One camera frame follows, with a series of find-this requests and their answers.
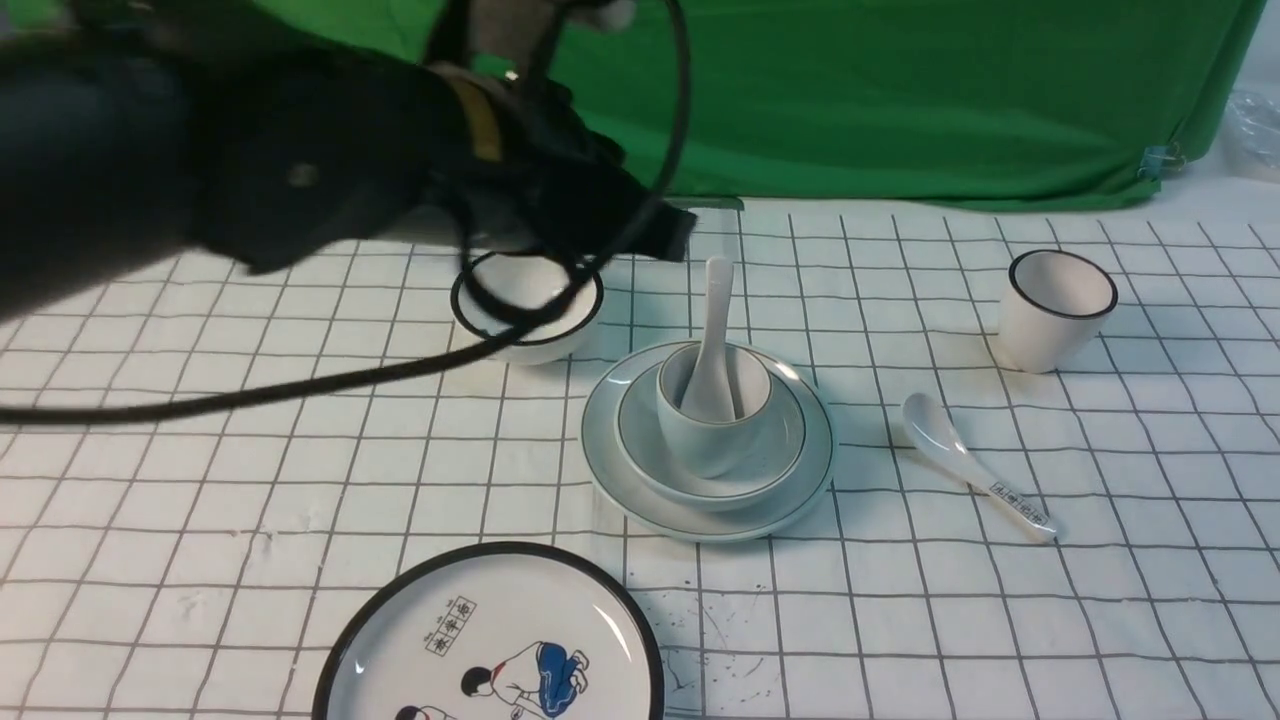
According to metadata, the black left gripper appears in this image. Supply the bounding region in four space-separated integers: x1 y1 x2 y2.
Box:
191 51 696 274

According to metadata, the white ceramic spoon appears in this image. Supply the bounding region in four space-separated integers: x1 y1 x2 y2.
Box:
680 256 737 424

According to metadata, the white cup green rim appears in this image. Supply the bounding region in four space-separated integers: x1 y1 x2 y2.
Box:
655 342 776 478

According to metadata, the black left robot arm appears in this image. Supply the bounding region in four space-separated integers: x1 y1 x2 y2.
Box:
1 1 698 319

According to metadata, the white bowl black rim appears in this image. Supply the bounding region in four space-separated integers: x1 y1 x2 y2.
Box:
451 252 605 366

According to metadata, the white plate green rim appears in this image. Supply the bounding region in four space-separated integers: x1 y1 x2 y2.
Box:
580 340 836 543

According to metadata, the white bowl green rim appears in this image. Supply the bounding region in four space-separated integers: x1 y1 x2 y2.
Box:
614 355 806 512

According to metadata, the illustrated plate black rim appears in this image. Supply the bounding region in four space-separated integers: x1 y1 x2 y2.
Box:
310 541 666 719

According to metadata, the white spoon with label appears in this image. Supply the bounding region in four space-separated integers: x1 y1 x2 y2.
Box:
900 393 1059 544

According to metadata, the white cup black rim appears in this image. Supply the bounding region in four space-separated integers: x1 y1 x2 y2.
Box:
992 249 1119 374

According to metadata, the white grid tablecloth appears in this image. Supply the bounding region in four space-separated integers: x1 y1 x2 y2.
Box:
1 202 1279 719

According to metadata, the green backdrop cloth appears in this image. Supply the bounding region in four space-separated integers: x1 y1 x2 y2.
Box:
0 0 1268 211

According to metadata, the blue binder clip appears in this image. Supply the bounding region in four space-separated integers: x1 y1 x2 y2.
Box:
1135 142 1187 182

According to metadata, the clear plastic bag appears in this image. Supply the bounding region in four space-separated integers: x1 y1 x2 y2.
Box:
1222 88 1279 184

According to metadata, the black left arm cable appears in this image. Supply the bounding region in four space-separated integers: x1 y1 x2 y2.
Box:
0 0 692 427

